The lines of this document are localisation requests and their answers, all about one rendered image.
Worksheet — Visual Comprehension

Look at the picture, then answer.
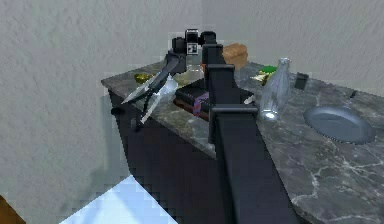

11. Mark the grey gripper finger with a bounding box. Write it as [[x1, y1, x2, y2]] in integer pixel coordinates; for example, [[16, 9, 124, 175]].
[[130, 78, 172, 132], [110, 57, 181, 116]]

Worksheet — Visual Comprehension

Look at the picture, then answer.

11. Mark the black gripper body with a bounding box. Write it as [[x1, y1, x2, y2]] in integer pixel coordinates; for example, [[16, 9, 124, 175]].
[[167, 36, 188, 75]]

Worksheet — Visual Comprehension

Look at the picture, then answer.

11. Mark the clear glass bowl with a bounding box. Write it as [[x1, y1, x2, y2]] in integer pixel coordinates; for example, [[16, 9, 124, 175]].
[[159, 74, 180, 98]]

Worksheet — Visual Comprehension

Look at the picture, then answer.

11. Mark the olive yellow round object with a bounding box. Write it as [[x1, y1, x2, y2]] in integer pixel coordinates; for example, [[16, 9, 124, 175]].
[[133, 72, 155, 85]]

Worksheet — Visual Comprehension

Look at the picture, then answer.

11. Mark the clear glass jar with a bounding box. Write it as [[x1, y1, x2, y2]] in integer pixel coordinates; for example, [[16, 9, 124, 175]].
[[184, 53, 205, 80]]

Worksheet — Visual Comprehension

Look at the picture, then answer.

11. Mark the stack of dark books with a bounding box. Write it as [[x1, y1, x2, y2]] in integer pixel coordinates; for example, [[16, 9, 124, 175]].
[[172, 78, 256, 122]]

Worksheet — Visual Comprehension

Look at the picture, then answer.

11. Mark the brown bread loaf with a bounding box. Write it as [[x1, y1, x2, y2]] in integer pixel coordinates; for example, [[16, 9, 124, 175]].
[[222, 42, 250, 70]]

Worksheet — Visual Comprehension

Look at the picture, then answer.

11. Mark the green and yellow packet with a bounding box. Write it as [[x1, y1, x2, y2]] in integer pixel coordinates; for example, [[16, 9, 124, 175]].
[[250, 65, 278, 86]]

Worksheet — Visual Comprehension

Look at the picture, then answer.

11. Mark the clear glass bottle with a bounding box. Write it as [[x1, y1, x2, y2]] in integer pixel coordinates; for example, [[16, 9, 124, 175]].
[[258, 57, 293, 121]]

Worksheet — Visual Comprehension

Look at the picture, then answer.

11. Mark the small black box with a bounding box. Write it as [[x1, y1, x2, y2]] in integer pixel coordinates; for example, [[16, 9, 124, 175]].
[[294, 72, 310, 91]]

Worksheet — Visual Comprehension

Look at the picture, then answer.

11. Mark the dark cabinet with marble top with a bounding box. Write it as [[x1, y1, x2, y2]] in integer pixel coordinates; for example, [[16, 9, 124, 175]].
[[100, 59, 384, 224]]

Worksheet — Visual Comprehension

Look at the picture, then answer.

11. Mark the grey frying pan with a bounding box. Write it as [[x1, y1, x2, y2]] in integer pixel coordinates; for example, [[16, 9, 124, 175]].
[[302, 89, 377, 146]]

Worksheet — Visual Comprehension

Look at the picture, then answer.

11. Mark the brown wooden furniture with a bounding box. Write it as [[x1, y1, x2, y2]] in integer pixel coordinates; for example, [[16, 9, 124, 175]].
[[0, 194, 27, 224]]

